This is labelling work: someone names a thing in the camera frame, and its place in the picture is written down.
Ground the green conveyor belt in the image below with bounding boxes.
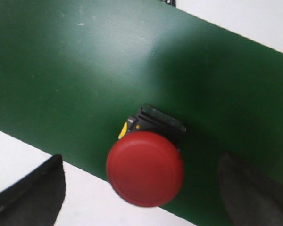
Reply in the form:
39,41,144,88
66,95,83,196
0,0,283,226

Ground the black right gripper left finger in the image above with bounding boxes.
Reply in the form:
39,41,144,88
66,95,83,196
0,154,66,226

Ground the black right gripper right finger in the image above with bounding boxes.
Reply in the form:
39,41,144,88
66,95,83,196
217,151,283,226

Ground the red mushroom push button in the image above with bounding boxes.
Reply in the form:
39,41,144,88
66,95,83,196
106,105,186,207

